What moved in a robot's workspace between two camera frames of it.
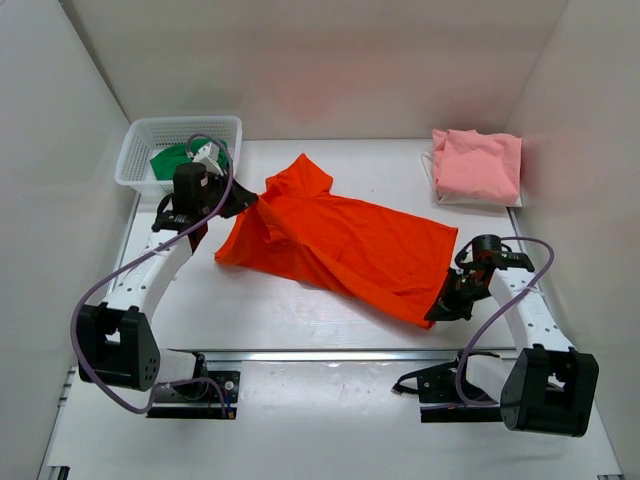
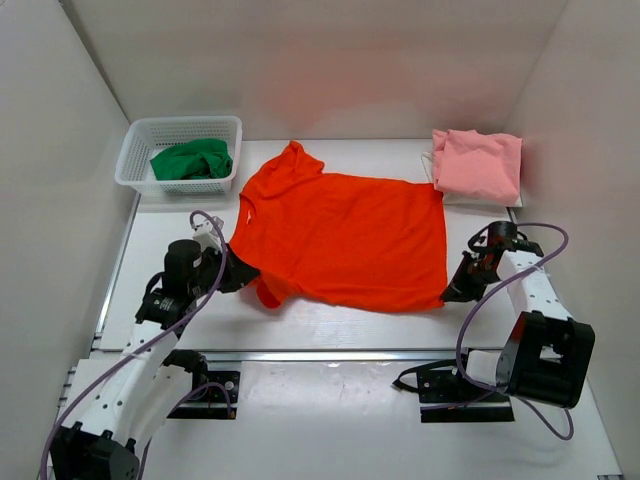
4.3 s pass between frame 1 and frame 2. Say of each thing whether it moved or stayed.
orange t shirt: moved
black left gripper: moved
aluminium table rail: stayed
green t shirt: stayed
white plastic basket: stayed
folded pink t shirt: stayed
